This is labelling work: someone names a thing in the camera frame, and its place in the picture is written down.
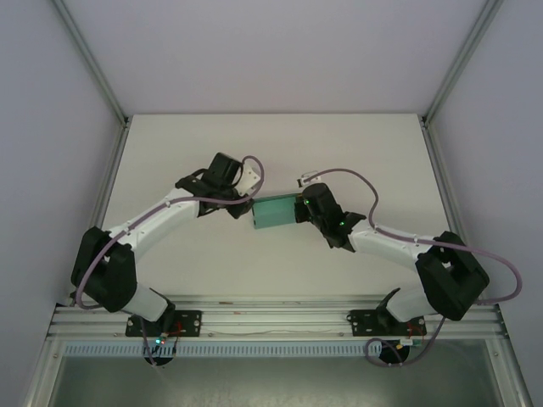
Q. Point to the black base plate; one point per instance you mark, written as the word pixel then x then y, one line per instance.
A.
pixel 360 322
pixel 191 322

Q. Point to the teal paper box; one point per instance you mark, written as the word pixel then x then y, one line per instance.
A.
pixel 273 212

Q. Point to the aluminium side rail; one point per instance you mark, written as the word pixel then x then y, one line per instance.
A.
pixel 108 178
pixel 445 178

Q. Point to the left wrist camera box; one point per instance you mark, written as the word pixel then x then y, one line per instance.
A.
pixel 250 178

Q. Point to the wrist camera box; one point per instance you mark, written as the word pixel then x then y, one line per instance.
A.
pixel 307 177
pixel 250 178

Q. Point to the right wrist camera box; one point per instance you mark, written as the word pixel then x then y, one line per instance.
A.
pixel 307 177

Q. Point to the small circuit board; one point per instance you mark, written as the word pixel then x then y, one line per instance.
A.
pixel 409 341
pixel 161 339

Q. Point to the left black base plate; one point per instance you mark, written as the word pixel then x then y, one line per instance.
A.
pixel 191 322

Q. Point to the metal sheet panel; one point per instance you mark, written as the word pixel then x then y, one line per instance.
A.
pixel 271 381

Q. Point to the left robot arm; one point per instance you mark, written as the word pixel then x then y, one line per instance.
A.
pixel 146 224

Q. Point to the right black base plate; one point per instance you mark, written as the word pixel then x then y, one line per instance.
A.
pixel 360 322

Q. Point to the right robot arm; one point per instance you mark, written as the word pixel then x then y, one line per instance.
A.
pixel 449 271

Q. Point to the aluminium frame post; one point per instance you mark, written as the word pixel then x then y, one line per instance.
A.
pixel 91 63
pixel 462 59

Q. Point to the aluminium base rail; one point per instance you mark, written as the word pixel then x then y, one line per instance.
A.
pixel 271 316

